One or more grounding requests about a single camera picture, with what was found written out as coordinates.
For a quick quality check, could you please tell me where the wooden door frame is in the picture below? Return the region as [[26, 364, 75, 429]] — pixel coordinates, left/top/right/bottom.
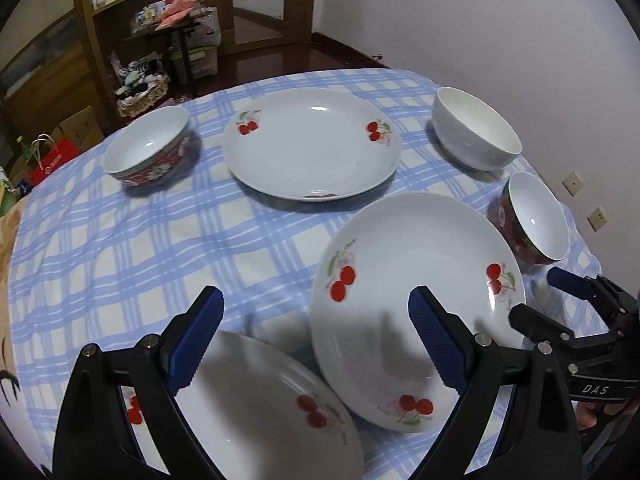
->
[[220, 0, 316, 56]]

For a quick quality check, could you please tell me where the pink packet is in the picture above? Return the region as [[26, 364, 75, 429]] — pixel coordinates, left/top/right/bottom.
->
[[157, 0, 196, 28]]

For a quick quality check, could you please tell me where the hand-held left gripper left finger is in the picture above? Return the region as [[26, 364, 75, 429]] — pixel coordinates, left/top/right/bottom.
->
[[52, 285, 226, 480]]

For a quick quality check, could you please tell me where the wicker basket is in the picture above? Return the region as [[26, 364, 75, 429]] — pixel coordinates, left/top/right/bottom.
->
[[116, 60, 170, 118]]

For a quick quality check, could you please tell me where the red paper shopping bag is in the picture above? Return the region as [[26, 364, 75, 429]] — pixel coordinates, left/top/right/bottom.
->
[[27, 135, 83, 186]]

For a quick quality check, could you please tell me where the small black side table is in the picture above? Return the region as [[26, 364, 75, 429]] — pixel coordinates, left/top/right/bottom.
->
[[125, 10, 221, 86]]

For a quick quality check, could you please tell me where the blue plaid tablecloth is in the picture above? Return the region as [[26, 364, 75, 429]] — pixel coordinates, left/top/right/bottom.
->
[[7, 67, 608, 480]]

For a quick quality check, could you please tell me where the wooden shelf unit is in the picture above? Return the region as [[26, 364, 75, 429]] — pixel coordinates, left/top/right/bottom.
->
[[0, 0, 168, 133]]

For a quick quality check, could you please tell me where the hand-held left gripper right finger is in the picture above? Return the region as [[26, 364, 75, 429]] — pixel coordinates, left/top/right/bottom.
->
[[407, 285, 583, 480]]

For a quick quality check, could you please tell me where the white cherry print plate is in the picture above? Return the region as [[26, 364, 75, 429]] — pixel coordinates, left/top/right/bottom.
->
[[120, 330, 366, 480], [308, 192, 527, 433], [221, 87, 401, 202]]

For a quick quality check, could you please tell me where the clear plastic storage box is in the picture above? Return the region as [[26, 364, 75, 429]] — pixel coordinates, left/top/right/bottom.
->
[[170, 7, 223, 86]]

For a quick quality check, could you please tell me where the plain white bowl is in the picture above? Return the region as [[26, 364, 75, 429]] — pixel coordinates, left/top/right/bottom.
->
[[431, 87, 523, 172]]

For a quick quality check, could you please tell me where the red floral patterned bowl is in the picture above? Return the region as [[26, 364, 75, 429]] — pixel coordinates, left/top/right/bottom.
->
[[489, 171, 571, 266], [102, 106, 193, 188]]

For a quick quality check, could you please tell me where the person's right hand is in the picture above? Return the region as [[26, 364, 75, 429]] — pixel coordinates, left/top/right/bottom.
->
[[575, 399, 621, 433]]

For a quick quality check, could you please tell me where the cardboard box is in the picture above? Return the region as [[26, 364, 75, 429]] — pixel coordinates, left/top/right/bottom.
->
[[50, 106, 106, 153]]

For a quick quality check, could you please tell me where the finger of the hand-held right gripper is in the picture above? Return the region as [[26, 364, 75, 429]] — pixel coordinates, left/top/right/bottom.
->
[[508, 303, 577, 346], [546, 266, 628, 311]]

